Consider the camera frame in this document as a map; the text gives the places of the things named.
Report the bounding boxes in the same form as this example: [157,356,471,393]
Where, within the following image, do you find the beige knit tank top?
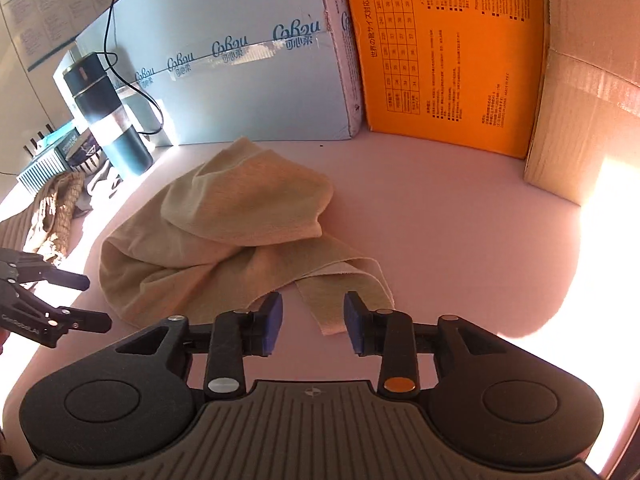
[99,138,394,335]

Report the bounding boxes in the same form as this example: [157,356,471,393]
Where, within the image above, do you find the small dark product box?
[65,129,101,168]

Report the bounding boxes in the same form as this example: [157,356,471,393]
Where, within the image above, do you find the dark teal thermos bottle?
[63,52,153,179]

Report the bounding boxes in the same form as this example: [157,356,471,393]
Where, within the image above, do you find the light blue Cabau carton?
[63,0,362,144]

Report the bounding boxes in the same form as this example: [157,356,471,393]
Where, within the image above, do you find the orange cardboard box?
[349,0,547,159]

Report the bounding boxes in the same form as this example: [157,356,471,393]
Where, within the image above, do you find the brown corrugated cardboard box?
[524,0,639,205]

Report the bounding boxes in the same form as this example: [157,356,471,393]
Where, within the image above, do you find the black power cable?
[102,0,166,137]

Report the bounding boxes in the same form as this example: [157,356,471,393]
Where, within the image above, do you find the wall notice poster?
[1,0,112,72]

